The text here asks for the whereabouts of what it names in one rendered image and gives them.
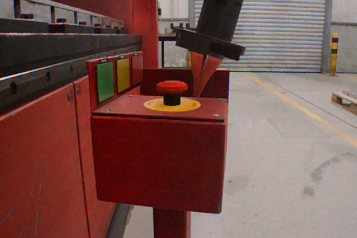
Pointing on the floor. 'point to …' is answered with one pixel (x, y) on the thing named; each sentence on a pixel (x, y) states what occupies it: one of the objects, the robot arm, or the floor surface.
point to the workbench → (172, 40)
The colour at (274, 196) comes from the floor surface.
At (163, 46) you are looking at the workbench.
